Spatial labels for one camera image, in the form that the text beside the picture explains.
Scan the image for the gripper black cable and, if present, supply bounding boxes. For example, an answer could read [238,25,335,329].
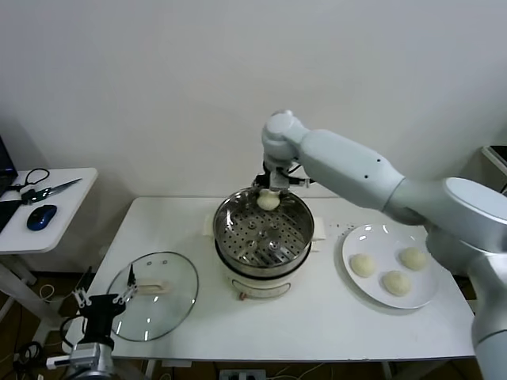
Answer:
[284,164,314,187]
[59,314,89,353]

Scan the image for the round glass pot lid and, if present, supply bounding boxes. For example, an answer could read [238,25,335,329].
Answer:
[106,251,199,342]

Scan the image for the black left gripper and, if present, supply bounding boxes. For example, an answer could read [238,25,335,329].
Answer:
[73,264,139,345]

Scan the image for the white round plate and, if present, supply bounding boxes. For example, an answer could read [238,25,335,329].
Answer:
[341,223,440,310]

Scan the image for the black looped cable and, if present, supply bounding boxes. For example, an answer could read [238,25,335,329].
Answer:
[6,169,51,199]

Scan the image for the scissors with black handles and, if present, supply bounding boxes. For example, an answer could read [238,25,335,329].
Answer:
[21,177,83,206]

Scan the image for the white electric cooker base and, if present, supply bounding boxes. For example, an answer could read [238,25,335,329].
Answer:
[201,213,328,302]

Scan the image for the black laptop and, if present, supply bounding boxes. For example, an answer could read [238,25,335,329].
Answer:
[0,133,21,234]

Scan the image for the white steamed baozi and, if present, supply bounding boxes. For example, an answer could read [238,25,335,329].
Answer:
[382,270,412,297]
[349,253,377,278]
[398,247,428,272]
[256,188,282,213]

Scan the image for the perforated steel steamer basket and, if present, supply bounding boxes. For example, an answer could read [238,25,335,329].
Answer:
[213,185,315,277]

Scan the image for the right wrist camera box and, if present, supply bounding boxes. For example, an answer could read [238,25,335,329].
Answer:
[271,169,314,192]

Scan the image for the black floor cable bundle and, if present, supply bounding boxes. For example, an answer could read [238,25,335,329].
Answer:
[13,340,44,371]

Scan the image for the white power strip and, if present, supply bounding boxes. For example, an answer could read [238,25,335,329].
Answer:
[219,369,267,380]

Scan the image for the blue computer mouse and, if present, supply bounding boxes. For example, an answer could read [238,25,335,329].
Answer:
[26,204,59,232]

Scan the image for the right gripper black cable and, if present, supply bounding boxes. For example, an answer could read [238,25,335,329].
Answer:
[284,164,314,187]

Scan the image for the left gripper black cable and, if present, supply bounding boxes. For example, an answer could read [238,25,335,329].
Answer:
[59,314,89,353]

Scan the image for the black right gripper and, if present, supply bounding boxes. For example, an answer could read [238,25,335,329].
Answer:
[252,168,274,192]

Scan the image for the white side table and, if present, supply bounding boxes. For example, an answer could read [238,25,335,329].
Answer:
[0,168,99,320]

